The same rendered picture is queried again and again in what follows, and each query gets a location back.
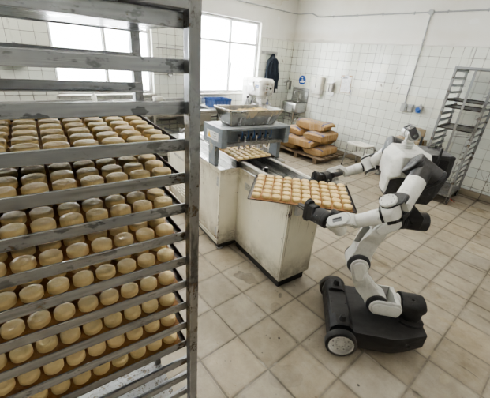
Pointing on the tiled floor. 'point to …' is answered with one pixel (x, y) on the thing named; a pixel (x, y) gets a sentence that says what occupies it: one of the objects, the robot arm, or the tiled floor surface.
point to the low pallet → (309, 155)
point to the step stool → (359, 147)
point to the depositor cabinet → (212, 194)
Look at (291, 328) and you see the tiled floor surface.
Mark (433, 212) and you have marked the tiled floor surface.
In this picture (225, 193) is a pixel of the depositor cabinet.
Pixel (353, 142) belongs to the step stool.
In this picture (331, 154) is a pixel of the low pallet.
